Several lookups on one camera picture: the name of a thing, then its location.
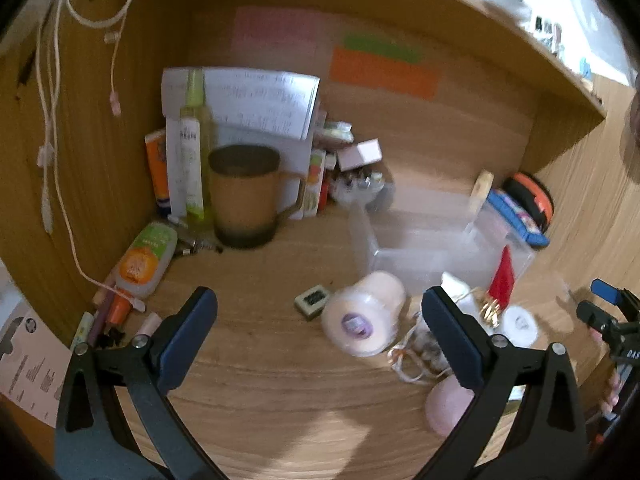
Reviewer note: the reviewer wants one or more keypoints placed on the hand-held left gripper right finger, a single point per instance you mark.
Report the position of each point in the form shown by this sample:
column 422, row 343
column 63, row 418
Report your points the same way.
column 450, row 332

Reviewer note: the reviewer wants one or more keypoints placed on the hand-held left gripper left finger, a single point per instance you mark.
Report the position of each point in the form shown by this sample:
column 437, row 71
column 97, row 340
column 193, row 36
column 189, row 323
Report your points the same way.
column 197, row 322

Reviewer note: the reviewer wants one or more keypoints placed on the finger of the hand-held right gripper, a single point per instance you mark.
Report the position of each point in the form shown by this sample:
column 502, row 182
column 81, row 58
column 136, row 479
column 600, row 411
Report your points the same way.
column 593, row 313
column 605, row 290

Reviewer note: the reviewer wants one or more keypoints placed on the pink round dome object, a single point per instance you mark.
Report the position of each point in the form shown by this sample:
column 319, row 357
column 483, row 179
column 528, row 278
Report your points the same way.
column 445, row 407

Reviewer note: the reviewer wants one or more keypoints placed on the large clear plastic box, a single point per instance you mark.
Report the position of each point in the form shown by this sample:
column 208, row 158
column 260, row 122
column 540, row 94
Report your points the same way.
column 425, row 255

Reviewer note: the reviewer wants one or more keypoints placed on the wooden desktop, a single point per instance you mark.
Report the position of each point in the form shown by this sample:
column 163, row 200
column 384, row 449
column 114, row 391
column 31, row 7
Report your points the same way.
column 280, row 400

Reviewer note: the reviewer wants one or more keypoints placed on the small clear plastic bag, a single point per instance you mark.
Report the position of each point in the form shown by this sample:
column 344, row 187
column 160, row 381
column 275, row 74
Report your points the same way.
column 428, row 347

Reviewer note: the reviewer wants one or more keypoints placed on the white paper tag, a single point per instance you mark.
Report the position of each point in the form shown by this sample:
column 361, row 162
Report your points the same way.
column 457, row 287

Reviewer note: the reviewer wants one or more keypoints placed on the pale pink lipstick tube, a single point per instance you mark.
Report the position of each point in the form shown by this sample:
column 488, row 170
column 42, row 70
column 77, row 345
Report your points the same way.
column 147, row 325

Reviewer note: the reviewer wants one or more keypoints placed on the small white round container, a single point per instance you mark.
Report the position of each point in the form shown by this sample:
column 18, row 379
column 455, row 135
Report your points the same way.
column 518, row 325

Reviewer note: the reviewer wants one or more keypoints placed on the red tassel ornament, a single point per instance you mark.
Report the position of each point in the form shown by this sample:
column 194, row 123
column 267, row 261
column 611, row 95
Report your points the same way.
column 502, row 280

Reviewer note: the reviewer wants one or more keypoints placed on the small metal clips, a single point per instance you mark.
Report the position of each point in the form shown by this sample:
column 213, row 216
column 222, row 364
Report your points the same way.
column 200, row 245

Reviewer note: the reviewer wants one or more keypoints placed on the orange marker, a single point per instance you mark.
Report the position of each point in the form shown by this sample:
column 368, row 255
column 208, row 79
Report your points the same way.
column 117, row 310

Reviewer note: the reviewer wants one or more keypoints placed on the green orange sanitiser bottle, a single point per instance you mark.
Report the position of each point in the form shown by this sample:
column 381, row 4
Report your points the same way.
column 142, row 260

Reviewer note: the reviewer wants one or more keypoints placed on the black binder clips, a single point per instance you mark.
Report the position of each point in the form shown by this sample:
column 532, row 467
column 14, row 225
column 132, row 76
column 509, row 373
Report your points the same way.
column 112, row 340

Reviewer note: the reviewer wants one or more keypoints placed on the white tape roll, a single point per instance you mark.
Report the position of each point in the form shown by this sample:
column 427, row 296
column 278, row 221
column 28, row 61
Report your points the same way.
column 362, row 317

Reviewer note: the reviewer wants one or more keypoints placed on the purple pen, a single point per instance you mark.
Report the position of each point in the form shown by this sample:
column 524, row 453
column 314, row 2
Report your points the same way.
column 101, row 316

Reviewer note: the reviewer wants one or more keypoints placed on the blue box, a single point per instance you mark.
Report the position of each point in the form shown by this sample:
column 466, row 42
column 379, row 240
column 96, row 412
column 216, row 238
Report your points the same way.
column 515, row 217

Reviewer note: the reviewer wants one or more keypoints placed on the small square black white block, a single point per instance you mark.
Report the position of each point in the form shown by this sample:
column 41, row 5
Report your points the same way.
column 311, row 301

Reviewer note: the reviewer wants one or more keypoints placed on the orange black round case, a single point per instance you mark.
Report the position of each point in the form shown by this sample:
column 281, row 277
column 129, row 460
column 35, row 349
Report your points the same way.
column 532, row 197

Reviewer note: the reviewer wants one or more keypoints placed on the brown mug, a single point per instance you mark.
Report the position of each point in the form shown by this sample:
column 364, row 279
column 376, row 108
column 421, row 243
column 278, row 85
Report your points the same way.
column 245, row 200

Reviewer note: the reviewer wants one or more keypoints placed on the cream tube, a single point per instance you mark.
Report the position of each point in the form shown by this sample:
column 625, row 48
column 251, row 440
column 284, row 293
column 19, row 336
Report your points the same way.
column 482, row 185

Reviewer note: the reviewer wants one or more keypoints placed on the orange box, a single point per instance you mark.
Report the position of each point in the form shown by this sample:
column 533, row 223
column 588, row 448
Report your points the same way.
column 156, row 170

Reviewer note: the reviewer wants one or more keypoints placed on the green spray bottle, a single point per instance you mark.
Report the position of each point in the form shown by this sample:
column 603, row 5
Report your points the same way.
column 194, row 160

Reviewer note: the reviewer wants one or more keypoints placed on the white printed leaflet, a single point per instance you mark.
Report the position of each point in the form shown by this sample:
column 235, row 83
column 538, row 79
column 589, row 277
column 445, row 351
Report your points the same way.
column 35, row 365

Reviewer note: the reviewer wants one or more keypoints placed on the fruit print box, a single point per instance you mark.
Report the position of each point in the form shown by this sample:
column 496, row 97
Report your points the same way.
column 315, row 182

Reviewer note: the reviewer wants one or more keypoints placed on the small white pink box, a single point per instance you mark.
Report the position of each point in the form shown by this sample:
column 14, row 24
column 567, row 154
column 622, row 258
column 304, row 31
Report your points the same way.
column 359, row 154

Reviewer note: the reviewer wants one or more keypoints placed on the white handwritten notebook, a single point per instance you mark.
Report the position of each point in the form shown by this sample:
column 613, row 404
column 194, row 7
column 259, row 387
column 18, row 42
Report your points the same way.
column 250, row 100

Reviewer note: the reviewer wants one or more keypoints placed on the orange sticky note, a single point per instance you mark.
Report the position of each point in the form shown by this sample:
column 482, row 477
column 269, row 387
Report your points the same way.
column 382, row 76

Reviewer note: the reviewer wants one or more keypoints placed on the green sticky note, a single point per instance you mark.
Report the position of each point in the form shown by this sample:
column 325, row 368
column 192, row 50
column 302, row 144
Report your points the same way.
column 382, row 46

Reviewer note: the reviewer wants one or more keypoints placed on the pink sticky note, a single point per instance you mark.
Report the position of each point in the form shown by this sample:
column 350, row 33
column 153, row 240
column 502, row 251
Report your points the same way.
column 277, row 32

